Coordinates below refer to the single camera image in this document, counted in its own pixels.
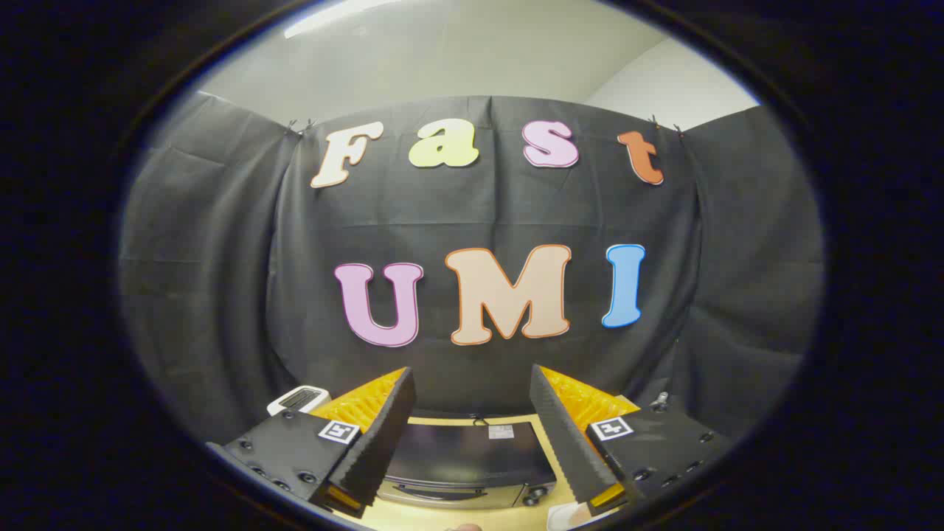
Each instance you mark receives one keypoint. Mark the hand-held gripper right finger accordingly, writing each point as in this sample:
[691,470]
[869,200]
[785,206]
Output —
[564,442]

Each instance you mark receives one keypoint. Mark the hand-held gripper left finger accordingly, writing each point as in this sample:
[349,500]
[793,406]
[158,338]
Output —
[383,442]

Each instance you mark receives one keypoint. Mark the black toaster oven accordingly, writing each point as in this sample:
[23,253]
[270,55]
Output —
[464,453]

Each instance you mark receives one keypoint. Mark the white bread toaster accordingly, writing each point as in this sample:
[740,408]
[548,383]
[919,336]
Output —
[299,398]

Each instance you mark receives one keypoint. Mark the white plate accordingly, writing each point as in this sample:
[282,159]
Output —
[564,515]

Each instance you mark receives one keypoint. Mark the silver spray bottle pink label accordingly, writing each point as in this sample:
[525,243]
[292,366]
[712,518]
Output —
[661,402]

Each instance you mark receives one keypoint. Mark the black backdrop cloth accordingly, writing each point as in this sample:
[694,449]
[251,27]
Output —
[479,206]

